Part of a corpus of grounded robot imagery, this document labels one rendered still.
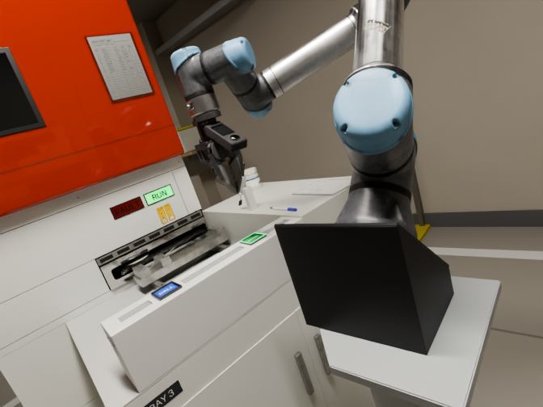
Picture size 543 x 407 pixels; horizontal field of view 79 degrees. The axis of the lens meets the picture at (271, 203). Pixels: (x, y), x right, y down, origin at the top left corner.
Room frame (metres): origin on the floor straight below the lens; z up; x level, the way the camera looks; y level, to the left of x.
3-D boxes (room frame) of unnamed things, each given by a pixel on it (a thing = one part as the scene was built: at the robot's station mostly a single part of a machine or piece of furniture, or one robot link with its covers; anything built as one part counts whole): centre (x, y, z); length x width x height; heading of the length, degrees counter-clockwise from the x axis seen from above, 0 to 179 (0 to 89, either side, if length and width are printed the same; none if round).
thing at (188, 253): (1.19, 0.38, 0.87); 0.36 x 0.08 x 0.03; 126
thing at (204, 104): (0.86, 0.09, 1.33); 0.08 x 0.08 x 0.05
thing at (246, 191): (1.16, 0.08, 1.03); 0.06 x 0.04 x 0.13; 36
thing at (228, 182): (0.86, 0.10, 1.14); 0.06 x 0.03 x 0.09; 36
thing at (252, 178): (1.52, 0.05, 1.01); 0.07 x 0.07 x 0.10
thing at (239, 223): (1.26, -0.03, 0.89); 0.62 x 0.35 x 0.14; 36
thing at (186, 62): (0.86, 0.08, 1.41); 0.09 x 0.08 x 0.11; 70
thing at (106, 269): (1.27, 0.48, 0.89); 0.44 x 0.02 x 0.10; 126
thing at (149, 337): (0.78, 0.18, 0.89); 0.55 x 0.09 x 0.14; 126
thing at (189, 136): (3.99, 0.74, 1.29); 0.48 x 0.40 x 0.27; 44
